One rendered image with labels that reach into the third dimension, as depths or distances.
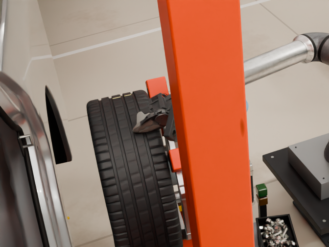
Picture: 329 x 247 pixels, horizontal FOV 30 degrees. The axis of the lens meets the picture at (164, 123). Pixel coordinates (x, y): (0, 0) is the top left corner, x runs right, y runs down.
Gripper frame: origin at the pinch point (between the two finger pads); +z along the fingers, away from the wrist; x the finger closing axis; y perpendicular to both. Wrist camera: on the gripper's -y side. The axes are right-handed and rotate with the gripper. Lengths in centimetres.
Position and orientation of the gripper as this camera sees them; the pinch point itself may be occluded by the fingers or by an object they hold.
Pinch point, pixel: (136, 131)
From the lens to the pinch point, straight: 208.7
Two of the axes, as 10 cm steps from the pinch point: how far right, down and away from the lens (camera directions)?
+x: -4.9, -3.6, -7.9
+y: -2.3, -8.3, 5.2
